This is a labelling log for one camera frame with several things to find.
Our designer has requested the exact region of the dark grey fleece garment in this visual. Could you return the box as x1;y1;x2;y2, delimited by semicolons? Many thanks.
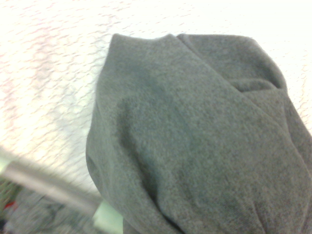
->
85;33;312;234

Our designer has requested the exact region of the pale green laundry basket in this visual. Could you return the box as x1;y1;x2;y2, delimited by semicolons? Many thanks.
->
0;146;125;234

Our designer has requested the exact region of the white quilted bedspread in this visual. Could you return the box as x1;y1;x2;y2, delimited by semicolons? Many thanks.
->
0;0;312;195

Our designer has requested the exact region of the crumpled grey shirt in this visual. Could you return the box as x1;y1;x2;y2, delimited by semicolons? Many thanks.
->
0;187;98;234

